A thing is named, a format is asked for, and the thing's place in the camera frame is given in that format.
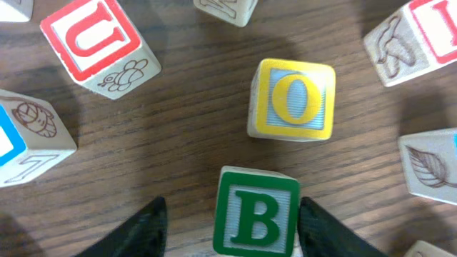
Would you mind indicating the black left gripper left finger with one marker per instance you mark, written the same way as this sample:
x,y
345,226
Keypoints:
x,y
142,235

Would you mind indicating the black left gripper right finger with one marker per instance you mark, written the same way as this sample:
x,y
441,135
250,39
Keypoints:
x,y
322,235

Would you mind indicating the green B block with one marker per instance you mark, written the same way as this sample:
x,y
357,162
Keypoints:
x,y
256,213

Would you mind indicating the blue L block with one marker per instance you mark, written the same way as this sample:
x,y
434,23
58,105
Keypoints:
x,y
429,164

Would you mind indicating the blue P block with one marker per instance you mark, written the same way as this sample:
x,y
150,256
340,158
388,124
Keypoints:
x,y
33,138

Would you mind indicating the red U block upper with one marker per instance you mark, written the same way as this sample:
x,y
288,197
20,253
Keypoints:
x,y
100,47

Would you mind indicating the red I block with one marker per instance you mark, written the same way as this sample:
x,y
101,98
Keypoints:
x,y
415,40

